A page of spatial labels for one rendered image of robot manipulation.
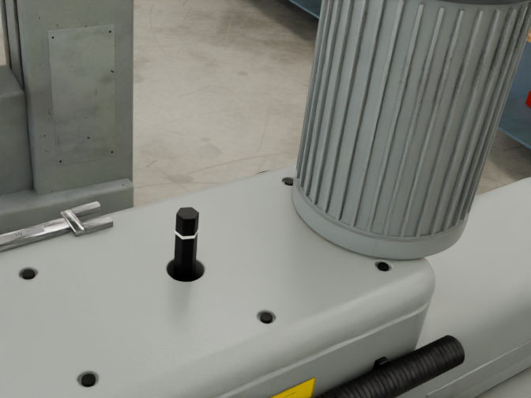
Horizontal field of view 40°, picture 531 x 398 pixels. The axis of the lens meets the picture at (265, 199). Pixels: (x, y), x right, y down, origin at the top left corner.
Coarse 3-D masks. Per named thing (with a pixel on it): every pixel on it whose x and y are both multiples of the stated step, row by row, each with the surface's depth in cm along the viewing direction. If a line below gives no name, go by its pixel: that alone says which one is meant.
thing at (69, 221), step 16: (80, 208) 77; (96, 208) 77; (48, 224) 74; (64, 224) 74; (80, 224) 75; (96, 224) 75; (112, 224) 76; (0, 240) 71; (16, 240) 71; (32, 240) 72
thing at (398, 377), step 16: (448, 336) 80; (416, 352) 78; (432, 352) 78; (448, 352) 78; (464, 352) 79; (384, 368) 75; (400, 368) 75; (416, 368) 76; (432, 368) 77; (448, 368) 79; (352, 384) 73; (368, 384) 73; (384, 384) 74; (400, 384) 75; (416, 384) 76
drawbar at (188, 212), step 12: (180, 216) 67; (192, 216) 68; (180, 228) 68; (192, 228) 68; (180, 240) 69; (192, 240) 69; (180, 252) 69; (192, 252) 70; (180, 264) 70; (192, 264) 71; (180, 276) 71; (192, 276) 72
